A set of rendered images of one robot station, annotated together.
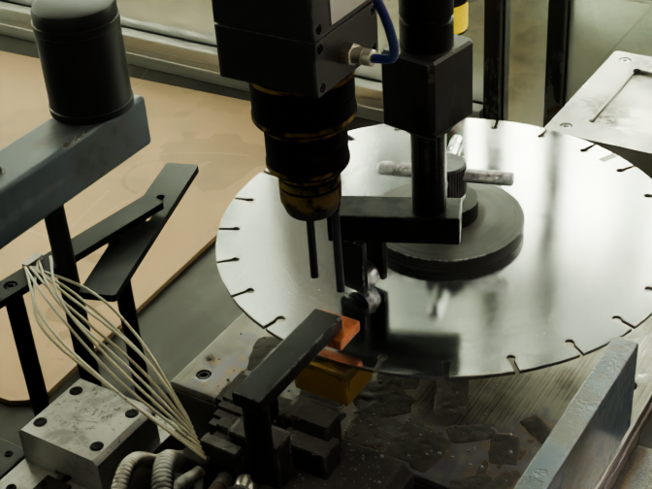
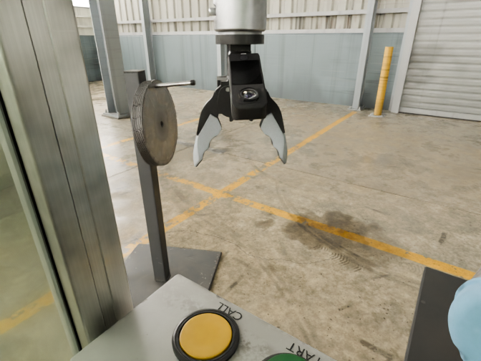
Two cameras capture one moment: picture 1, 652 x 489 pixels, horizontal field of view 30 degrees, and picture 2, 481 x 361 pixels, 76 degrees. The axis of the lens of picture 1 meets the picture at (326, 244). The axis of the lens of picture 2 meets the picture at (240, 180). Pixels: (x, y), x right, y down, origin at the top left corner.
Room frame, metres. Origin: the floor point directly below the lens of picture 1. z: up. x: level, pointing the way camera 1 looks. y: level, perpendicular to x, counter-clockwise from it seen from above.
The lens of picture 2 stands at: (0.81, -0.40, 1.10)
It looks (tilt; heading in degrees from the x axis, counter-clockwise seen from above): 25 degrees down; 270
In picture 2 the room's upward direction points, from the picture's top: straight up
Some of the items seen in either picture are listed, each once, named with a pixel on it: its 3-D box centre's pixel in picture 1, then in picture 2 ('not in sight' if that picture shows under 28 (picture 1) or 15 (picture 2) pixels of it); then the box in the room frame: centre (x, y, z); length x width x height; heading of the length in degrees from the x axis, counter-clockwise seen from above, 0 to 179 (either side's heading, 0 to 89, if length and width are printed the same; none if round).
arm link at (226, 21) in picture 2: not in sight; (237, 18); (0.82, -0.90, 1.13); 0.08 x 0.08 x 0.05
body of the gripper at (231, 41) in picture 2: not in sight; (239, 77); (0.82, -0.90, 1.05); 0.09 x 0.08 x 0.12; 95
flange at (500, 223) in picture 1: (445, 211); not in sight; (0.73, -0.09, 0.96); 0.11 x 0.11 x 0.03
